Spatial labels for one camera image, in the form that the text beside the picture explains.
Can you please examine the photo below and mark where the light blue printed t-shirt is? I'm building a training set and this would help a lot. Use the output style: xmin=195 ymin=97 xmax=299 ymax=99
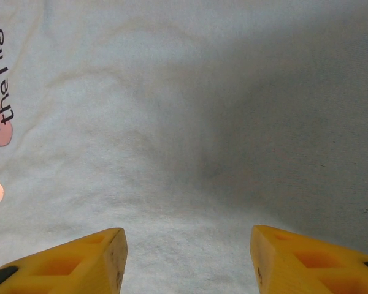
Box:
xmin=0 ymin=0 xmax=368 ymax=294

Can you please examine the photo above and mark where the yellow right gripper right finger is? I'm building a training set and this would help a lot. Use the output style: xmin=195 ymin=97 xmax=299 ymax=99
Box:
xmin=251 ymin=225 xmax=368 ymax=294

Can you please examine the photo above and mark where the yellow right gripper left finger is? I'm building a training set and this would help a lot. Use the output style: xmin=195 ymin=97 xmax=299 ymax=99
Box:
xmin=0 ymin=227 xmax=129 ymax=294

